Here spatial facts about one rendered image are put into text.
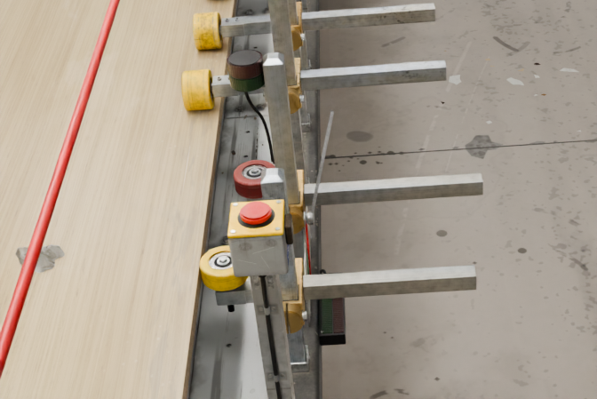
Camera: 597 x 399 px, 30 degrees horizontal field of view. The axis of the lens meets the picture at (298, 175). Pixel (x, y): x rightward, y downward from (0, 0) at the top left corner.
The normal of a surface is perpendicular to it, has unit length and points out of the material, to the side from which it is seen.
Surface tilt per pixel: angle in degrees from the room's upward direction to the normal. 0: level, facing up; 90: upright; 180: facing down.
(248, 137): 0
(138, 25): 0
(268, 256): 90
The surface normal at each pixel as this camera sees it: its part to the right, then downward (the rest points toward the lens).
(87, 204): -0.09, -0.81
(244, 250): -0.01, 0.58
